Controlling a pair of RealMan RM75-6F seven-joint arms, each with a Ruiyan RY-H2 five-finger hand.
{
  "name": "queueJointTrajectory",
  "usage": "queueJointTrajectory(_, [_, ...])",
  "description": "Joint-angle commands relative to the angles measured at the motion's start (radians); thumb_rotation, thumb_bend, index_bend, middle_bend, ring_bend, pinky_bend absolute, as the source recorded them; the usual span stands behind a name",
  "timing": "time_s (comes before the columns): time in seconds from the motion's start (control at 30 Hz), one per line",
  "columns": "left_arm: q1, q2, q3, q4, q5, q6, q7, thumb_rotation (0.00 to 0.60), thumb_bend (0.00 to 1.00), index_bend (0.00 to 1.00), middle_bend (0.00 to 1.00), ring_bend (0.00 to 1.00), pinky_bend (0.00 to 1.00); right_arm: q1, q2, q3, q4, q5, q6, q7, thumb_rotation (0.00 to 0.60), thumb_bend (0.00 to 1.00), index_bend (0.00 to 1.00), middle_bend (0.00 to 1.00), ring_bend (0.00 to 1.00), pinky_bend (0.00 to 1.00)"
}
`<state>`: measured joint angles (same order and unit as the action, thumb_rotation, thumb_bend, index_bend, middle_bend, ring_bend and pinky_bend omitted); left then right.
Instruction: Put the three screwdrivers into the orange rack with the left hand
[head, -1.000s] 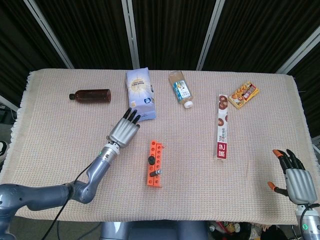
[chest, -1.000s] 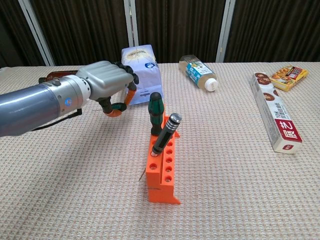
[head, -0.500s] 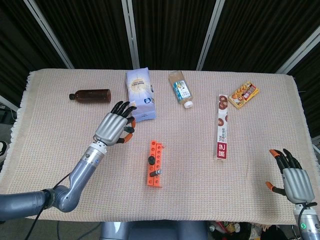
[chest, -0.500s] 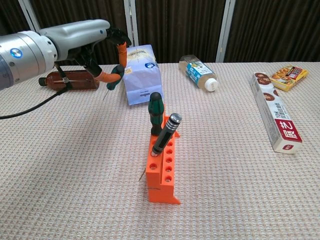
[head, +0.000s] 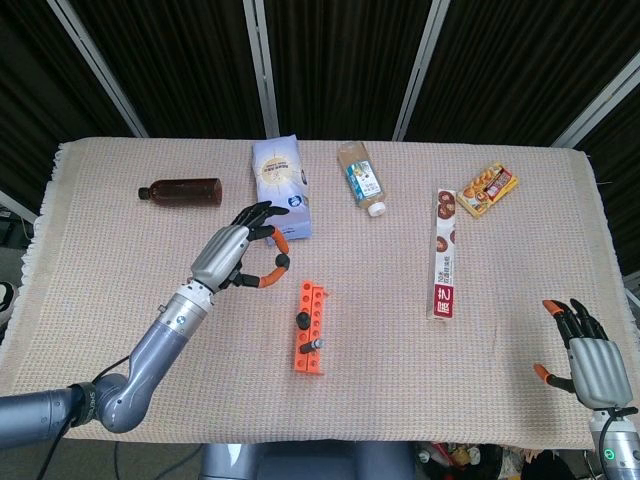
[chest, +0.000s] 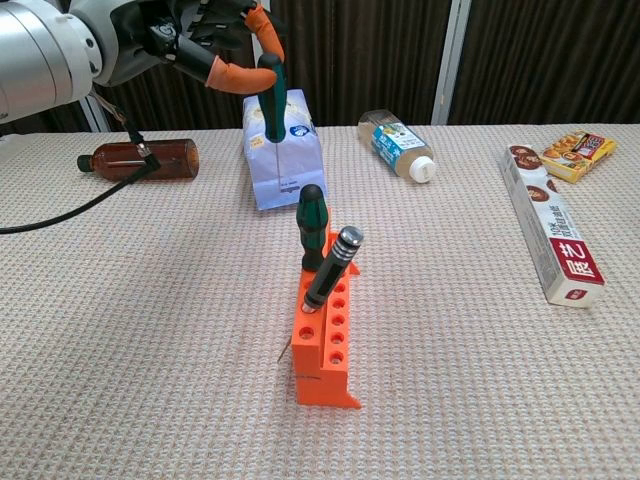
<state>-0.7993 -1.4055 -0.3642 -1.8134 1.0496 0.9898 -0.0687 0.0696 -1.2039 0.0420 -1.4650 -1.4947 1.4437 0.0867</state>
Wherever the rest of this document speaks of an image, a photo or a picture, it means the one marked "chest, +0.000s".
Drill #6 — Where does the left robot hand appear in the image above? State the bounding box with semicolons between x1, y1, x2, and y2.
92;0;289;96

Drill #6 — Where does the slim green screwdriver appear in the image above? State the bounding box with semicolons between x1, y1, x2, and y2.
257;52;289;199

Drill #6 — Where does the thick green black screwdriver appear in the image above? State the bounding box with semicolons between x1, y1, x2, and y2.
295;183;329;274

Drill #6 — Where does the black metal precision screwdriver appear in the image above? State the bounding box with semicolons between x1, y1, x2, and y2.
275;225;364;364

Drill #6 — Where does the orange tool holder rack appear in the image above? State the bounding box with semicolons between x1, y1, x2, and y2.
292;232;364;410

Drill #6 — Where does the brown plastic bottle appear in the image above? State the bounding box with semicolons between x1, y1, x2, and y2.
76;138;200;181

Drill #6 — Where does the blue and white bag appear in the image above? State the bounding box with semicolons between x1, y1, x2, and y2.
242;88;329;212

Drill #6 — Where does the clear bottle blue label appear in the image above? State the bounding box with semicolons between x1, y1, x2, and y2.
357;108;437;185

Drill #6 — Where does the beige woven tablecloth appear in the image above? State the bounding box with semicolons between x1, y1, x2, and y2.
0;122;640;480

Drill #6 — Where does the long white red cookie box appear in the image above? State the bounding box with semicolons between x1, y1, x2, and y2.
501;143;606;307

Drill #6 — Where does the yellow snack box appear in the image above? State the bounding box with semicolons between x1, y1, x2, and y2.
539;129;619;185

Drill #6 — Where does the grey partition frame post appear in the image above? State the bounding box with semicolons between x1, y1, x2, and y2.
431;0;472;126
82;93;110;134

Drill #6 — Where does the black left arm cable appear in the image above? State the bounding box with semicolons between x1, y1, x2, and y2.
0;97;159;236

